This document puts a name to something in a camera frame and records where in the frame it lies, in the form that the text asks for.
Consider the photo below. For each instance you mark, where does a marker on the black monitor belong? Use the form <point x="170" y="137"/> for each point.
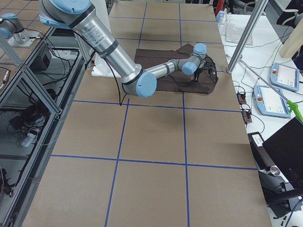
<point x="285" y="148"/>

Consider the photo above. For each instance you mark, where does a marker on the beige wooden beam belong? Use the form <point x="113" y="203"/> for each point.
<point x="294" y="41"/>

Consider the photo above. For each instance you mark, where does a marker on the red cylinder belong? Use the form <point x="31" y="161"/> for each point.
<point x="219" y="6"/>

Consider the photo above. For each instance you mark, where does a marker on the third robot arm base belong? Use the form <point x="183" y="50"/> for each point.
<point x="14" y="32"/>

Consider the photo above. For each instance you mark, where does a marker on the black orange connector board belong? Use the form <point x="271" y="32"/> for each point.
<point x="241" y="98"/>

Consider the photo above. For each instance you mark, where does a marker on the aluminium frame post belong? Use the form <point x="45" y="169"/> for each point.
<point x="257" y="12"/>

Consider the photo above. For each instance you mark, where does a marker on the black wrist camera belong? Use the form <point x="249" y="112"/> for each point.
<point x="209" y="66"/>

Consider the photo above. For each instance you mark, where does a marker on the small silver metal cup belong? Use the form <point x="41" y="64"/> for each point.
<point x="274" y="171"/>

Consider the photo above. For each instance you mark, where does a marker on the black box with white label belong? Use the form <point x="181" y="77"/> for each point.
<point x="262" y="158"/>

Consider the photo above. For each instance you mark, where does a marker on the near teach pendant tablet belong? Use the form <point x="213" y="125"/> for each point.
<point x="270" y="103"/>

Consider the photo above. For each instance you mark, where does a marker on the dark brown t-shirt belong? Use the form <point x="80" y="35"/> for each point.
<point x="178" y="81"/>

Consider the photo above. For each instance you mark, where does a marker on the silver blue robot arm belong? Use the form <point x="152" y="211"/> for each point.
<point x="80" y="16"/>

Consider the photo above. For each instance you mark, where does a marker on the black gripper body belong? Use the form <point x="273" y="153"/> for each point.
<point x="198" y="71"/>

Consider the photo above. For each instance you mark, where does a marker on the teach pendant tablet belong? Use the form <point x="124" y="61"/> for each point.
<point x="270" y="103"/>
<point x="285" y="76"/>

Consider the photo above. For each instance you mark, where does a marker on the far teach pendant tablet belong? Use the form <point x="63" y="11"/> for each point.
<point x="285" y="76"/>

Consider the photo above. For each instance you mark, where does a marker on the white pedestal column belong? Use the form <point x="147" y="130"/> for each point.
<point x="101" y="69"/>

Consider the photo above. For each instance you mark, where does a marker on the clear plastic tray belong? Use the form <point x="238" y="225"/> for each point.
<point x="233" y="33"/>

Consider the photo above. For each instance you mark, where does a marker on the aluminium frame side rail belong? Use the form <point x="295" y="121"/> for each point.
<point x="37" y="87"/>

